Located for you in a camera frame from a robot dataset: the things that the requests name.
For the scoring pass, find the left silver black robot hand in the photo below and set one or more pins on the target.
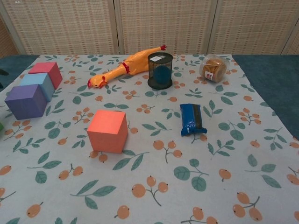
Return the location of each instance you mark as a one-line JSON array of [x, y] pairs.
[[3, 72]]

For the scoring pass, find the light blue foam cube block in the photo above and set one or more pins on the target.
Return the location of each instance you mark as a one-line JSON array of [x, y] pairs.
[[35, 80]]

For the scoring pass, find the purple foam cube block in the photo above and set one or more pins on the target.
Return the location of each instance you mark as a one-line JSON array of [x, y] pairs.
[[24, 102]]

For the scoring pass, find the green foam cube block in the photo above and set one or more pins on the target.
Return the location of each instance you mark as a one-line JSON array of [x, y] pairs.
[[1, 127]]

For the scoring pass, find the orange foam cube block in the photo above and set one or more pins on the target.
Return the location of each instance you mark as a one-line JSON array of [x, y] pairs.
[[106, 135]]

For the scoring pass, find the pink foam cube block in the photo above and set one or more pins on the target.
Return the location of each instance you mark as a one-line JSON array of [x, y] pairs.
[[44, 70]]

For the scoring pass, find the yellow rubber chicken toy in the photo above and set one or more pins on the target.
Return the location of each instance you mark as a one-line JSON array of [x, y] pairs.
[[135, 63]]

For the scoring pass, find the blue ball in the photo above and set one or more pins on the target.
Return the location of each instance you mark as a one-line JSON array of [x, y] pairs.
[[160, 72]]

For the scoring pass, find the black mesh cylinder container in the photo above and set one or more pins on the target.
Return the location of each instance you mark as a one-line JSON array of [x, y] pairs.
[[161, 59]]

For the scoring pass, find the woven bamboo folding screen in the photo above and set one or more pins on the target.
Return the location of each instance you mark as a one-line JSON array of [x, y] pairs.
[[163, 25]]

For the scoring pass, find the floral print tablecloth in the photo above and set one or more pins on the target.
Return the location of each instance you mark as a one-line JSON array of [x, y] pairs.
[[149, 168]]

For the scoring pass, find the blue cookie package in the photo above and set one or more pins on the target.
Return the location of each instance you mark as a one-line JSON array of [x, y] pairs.
[[188, 119]]

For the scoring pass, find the clear plastic cookie jar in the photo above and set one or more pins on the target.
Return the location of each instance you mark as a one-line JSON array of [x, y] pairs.
[[213, 68]]

